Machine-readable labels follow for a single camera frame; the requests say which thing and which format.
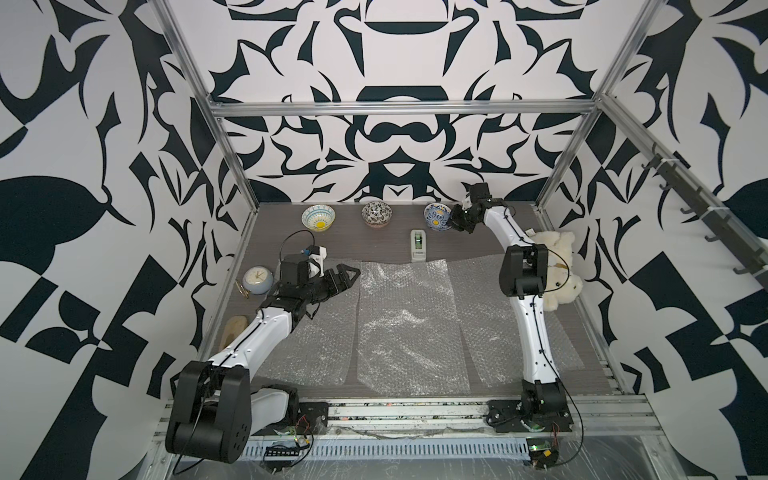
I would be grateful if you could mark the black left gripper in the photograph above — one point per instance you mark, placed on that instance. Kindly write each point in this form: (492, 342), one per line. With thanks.
(332, 280)

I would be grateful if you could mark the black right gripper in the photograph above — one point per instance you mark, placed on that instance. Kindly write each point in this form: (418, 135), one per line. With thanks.
(456, 219)

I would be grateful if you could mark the blue yellow floral bowl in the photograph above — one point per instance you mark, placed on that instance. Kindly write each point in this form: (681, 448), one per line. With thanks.
(437, 216)

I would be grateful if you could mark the bubble wrap sheet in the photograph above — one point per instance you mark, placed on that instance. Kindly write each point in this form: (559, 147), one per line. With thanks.
(487, 320)
(318, 352)
(409, 338)

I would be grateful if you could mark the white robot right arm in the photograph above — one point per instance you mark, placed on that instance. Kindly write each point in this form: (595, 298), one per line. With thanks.
(522, 279)

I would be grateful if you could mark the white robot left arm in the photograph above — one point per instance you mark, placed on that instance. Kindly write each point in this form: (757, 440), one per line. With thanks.
(215, 409)

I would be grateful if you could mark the yellow centre patterned bowl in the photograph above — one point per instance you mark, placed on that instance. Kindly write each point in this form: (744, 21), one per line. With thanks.
(318, 218)

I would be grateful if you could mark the black white patterned bowl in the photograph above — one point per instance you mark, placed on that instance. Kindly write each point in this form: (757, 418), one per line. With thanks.
(376, 214)

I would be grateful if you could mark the white teddy bear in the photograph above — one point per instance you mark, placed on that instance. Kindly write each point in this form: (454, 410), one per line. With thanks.
(563, 284)

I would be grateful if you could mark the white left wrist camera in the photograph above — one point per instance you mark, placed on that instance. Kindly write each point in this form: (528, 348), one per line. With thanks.
(316, 257)

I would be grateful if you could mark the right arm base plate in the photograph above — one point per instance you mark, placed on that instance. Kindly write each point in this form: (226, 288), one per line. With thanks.
(529, 415)

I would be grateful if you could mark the black wall hook rail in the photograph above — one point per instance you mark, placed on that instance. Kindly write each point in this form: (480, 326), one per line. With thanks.
(701, 204)

